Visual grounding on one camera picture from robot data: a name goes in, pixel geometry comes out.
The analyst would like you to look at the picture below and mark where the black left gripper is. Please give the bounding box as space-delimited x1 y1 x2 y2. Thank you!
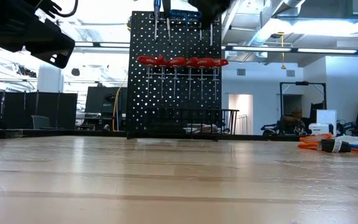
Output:
25 18 76 70

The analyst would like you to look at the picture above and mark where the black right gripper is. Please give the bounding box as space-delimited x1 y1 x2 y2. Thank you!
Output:
188 0 233 31

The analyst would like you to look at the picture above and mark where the long black screwdriver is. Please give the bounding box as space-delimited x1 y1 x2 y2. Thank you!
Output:
162 0 173 45

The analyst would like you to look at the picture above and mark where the white round column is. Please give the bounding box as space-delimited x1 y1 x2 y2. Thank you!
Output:
37 65 64 93

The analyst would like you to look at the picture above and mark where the long ceiling light strip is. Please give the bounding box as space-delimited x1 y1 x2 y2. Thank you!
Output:
222 45 358 55
73 40 132 48

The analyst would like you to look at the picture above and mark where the black room partition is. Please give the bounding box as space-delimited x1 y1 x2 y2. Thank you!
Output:
0 90 78 130

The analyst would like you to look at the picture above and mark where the dark computer monitor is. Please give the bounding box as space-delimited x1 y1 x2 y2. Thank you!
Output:
84 86 127 114

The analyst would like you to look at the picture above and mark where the grey office chair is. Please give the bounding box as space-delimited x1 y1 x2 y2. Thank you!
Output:
30 114 52 130

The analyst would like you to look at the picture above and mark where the black metal pegboard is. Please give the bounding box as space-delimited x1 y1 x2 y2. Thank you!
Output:
126 11 223 139

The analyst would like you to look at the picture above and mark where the person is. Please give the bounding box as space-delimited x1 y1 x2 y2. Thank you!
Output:
280 108 307 135

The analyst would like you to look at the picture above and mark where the white grid panel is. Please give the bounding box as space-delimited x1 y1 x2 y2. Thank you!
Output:
316 109 337 125

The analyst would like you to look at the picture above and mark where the white box device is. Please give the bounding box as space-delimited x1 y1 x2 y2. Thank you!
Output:
308 123 334 136

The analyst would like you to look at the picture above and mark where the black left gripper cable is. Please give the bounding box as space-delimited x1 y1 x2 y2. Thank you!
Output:
34 0 80 19

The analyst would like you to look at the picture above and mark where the silver ceiling duct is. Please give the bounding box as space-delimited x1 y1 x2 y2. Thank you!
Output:
246 0 307 47

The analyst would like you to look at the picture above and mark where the yellow ceiling cord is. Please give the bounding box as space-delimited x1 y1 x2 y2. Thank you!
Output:
277 30 287 70

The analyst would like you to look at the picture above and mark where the black table frame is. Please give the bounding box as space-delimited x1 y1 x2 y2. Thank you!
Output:
0 127 301 141

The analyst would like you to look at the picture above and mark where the yellow hanging cable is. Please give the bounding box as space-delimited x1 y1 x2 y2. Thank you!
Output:
112 73 129 131

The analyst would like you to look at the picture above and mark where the black tube stand frame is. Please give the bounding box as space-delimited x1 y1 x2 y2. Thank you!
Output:
279 81 328 124

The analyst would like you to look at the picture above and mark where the black cable bundle sleeve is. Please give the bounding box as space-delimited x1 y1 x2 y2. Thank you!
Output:
320 138 352 153

